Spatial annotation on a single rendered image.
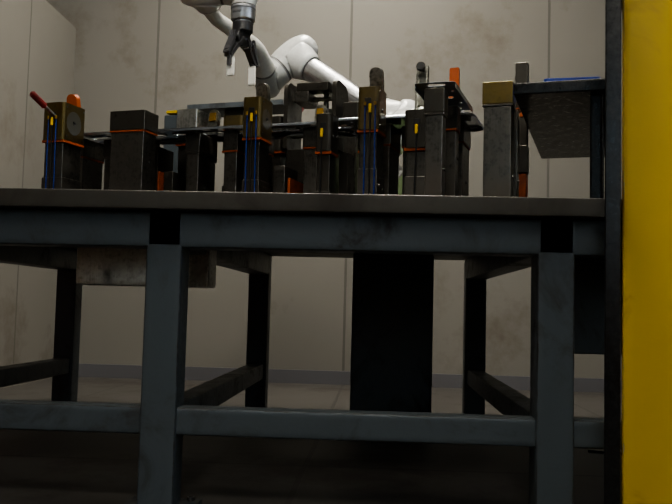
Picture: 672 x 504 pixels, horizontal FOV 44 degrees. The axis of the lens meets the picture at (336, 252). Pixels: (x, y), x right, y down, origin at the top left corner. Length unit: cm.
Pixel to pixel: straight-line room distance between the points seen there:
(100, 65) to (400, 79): 186
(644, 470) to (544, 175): 347
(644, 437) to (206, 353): 361
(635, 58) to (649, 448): 80
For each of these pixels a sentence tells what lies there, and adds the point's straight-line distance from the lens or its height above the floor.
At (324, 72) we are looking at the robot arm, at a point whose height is 143.
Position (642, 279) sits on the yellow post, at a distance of 180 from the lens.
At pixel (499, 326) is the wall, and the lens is 502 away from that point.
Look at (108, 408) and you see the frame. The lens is 191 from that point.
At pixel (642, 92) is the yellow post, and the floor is 92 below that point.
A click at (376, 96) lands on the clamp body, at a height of 102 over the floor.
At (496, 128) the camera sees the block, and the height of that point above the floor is 94.
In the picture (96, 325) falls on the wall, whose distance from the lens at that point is 525.
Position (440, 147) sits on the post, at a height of 84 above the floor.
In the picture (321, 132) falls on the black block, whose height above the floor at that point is 94.
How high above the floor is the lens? 46
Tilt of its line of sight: 4 degrees up
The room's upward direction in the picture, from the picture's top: 1 degrees clockwise
